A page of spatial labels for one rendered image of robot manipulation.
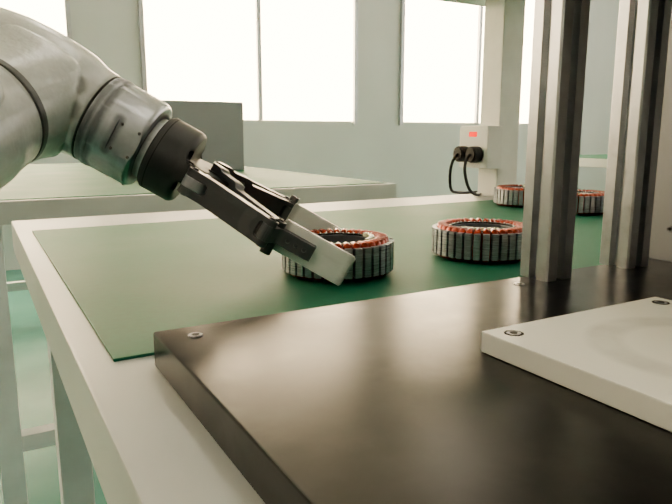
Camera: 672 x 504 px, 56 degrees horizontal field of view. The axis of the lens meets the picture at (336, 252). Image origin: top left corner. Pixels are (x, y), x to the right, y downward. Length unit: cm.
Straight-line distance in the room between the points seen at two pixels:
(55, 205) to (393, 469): 133
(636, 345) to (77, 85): 49
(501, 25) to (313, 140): 391
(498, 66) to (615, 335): 111
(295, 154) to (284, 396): 490
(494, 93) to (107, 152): 98
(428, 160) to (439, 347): 555
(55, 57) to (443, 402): 46
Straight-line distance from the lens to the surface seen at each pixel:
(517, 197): 124
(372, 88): 555
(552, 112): 52
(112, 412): 35
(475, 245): 68
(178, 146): 60
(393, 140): 566
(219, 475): 28
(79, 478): 121
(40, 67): 61
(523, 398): 30
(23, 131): 57
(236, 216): 54
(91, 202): 152
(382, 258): 60
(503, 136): 142
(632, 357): 33
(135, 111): 61
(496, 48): 144
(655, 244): 67
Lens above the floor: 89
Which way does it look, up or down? 10 degrees down
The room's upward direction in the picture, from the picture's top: straight up
